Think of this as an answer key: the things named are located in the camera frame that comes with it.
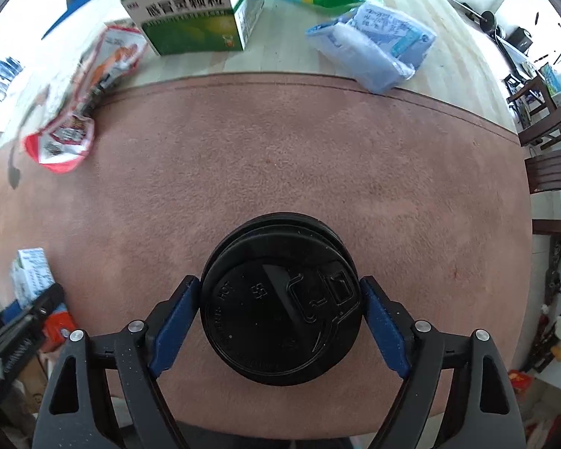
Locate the green blue picture box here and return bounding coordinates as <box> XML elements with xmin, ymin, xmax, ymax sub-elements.
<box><xmin>540</xmin><ymin>63</ymin><xmax>561</xmax><ymax>106</ymax></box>

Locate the pink striped tablecloth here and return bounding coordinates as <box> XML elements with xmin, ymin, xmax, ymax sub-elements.
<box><xmin>0</xmin><ymin>0</ymin><xmax>534</xmax><ymax>433</ymax></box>

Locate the blue board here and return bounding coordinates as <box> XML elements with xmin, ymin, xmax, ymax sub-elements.
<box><xmin>41</xmin><ymin>0</ymin><xmax>143</xmax><ymax>40</ymax></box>

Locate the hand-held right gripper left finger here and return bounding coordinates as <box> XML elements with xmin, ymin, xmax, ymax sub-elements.
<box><xmin>32</xmin><ymin>275</ymin><xmax>202</xmax><ymax>449</ymax></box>

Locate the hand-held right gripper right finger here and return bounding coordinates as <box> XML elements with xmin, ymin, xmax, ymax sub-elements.
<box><xmin>359</xmin><ymin>275</ymin><xmax>528</xmax><ymax>449</ymax></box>

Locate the orange box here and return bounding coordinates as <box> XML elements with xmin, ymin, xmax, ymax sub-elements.
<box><xmin>42</xmin><ymin>311</ymin><xmax>78</xmax><ymax>351</ymax></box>

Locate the blue tissue pack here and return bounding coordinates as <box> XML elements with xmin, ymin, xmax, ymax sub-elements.
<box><xmin>306</xmin><ymin>1</ymin><xmax>438</xmax><ymax>94</ymax></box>

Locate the white blue printed box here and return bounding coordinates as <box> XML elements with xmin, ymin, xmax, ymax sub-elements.
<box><xmin>12</xmin><ymin>248</ymin><xmax>57</xmax><ymax>309</ymax></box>

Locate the black barbell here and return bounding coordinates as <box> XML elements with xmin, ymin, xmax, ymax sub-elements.
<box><xmin>453</xmin><ymin>0</ymin><xmax>501</xmax><ymax>36</ymax></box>

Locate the dark wooden chair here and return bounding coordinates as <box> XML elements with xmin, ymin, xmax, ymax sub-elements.
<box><xmin>506</xmin><ymin>75</ymin><xmax>561</xmax><ymax>239</ymax></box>

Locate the red white snack packet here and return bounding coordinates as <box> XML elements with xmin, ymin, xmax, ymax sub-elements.
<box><xmin>22</xmin><ymin>21</ymin><xmax>149</xmax><ymax>175</ymax></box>

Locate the pack of water bottles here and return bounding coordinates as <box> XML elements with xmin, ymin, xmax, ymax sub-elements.
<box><xmin>0</xmin><ymin>56</ymin><xmax>24</xmax><ymax>85</ymax></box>

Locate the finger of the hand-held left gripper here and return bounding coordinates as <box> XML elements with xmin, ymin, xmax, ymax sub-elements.
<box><xmin>25</xmin><ymin>284</ymin><xmax>67</xmax><ymax>333</ymax></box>

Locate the green white medicine box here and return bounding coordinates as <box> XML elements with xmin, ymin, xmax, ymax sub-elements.
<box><xmin>120</xmin><ymin>0</ymin><xmax>266</xmax><ymax>56</ymax></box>

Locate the black plastic cup lid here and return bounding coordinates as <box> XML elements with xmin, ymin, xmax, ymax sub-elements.
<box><xmin>199</xmin><ymin>214</ymin><xmax>365</xmax><ymax>387</ymax></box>

